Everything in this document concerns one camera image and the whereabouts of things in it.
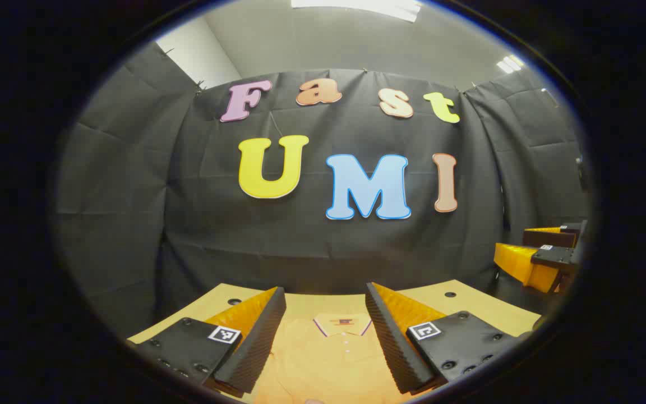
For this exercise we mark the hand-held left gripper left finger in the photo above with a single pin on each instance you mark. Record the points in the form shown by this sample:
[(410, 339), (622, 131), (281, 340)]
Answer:
[(255, 348)]

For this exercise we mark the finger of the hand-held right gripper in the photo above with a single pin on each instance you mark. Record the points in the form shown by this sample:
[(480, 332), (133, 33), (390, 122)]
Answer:
[(550, 238), (550, 257)]

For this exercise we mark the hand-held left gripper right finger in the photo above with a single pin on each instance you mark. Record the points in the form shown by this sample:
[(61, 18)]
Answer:
[(390, 336)]

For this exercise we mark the orange T-shirt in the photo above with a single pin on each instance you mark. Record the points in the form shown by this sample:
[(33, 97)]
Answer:
[(323, 365)]

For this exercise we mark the black backdrop cloth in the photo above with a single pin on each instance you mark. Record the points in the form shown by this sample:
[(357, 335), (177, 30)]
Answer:
[(300, 247)]

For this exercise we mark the small ceiling light panel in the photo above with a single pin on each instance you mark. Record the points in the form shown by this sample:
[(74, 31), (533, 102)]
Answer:
[(510, 63)]

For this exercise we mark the long ceiling light panel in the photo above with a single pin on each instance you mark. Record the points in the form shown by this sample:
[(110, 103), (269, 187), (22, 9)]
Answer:
[(356, 7)]

